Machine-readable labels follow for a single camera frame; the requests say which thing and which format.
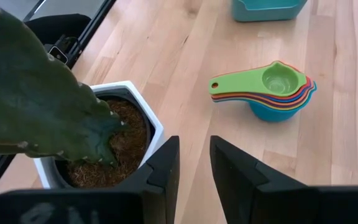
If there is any white hexagonal planter pot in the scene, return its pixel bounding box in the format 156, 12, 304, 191
33, 80, 166, 190

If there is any black table-level camera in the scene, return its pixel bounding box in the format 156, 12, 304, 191
44, 34, 82, 65

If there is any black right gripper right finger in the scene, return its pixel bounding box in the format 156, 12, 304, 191
209, 135, 358, 224

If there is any green cactus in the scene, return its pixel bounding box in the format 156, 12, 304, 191
0, 1, 127, 167

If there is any yellow measuring cup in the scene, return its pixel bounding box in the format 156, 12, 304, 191
213, 83, 316, 111

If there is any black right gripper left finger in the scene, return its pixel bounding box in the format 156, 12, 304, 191
0, 135, 180, 224

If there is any black aluminium table frame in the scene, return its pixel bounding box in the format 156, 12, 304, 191
0, 0, 117, 203

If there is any brown potting soil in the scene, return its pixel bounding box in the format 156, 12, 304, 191
65, 98, 149, 189

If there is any large cyan measuring cup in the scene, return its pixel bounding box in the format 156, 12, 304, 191
213, 81, 318, 123

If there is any orange measuring cup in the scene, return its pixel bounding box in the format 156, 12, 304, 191
212, 80, 314, 107

